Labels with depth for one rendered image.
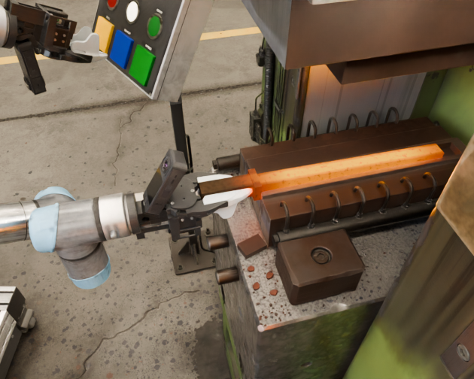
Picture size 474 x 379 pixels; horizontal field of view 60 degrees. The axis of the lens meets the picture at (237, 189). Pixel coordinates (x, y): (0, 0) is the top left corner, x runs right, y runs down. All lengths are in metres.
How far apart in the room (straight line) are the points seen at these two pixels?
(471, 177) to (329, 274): 0.29
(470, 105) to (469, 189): 0.55
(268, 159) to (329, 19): 0.37
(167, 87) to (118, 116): 1.62
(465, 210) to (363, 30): 0.23
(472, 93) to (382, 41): 0.47
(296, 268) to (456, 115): 0.54
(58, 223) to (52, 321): 1.16
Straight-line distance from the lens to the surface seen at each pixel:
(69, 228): 0.70
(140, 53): 1.06
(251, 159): 0.79
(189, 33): 1.01
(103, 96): 2.84
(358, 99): 0.96
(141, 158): 2.31
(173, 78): 1.03
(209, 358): 1.64
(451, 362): 0.61
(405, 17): 0.55
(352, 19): 0.51
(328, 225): 0.73
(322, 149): 0.83
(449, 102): 1.04
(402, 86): 1.00
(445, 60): 0.68
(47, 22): 0.89
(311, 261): 0.67
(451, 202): 0.48
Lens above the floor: 1.53
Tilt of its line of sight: 47 degrees down
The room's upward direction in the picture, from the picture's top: straight up
